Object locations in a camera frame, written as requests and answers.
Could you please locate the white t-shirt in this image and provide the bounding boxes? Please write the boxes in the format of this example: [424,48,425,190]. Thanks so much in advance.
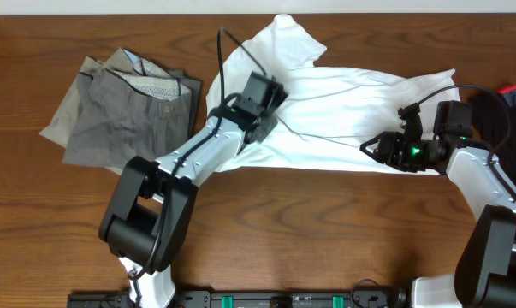
[206,15,460,174]

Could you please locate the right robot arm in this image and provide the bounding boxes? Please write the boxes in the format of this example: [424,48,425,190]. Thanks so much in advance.
[359,101,516,307]

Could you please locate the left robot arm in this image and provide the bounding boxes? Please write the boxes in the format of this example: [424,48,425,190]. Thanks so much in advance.
[98,72,288,307]

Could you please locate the black garment with red trim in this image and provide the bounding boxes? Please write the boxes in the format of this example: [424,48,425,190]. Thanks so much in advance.
[470,85,516,186]

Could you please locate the grey folded shorts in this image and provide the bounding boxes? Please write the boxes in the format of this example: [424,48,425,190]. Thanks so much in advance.
[62,49,201,173]

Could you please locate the beige folded garment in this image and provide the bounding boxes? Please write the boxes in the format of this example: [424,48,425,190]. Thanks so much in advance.
[40,50,153,174]

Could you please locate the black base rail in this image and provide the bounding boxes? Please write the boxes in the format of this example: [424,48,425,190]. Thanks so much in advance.
[67,288,412,308]

